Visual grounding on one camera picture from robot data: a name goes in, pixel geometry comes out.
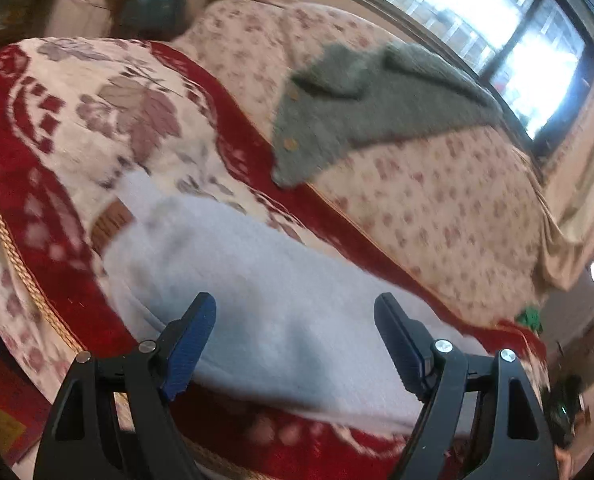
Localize light blue fleece pants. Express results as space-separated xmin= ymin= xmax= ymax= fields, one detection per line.
xmin=96 ymin=169 xmax=494 ymax=437

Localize red and white floral blanket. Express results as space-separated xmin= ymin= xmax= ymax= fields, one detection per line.
xmin=0 ymin=36 xmax=552 ymax=480

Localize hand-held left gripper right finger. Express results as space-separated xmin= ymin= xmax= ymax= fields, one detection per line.
xmin=373 ymin=292 xmax=560 ymax=480

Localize green fleece jacket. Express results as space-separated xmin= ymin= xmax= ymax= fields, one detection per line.
xmin=270 ymin=41 xmax=506 ymax=189

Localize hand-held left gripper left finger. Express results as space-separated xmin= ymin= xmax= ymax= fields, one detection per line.
xmin=33 ymin=292 xmax=217 ymax=480

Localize beige curtain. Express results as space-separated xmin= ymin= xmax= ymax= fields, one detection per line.
xmin=539 ymin=67 xmax=594 ymax=292

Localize window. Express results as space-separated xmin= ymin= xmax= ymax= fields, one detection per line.
xmin=297 ymin=0 xmax=594 ymax=143

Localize beige small-flowered quilt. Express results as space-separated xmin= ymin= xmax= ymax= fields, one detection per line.
xmin=171 ymin=0 xmax=562 ymax=328

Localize colourful floor mat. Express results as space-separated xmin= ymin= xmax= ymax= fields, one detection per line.
xmin=0 ymin=305 xmax=54 ymax=467

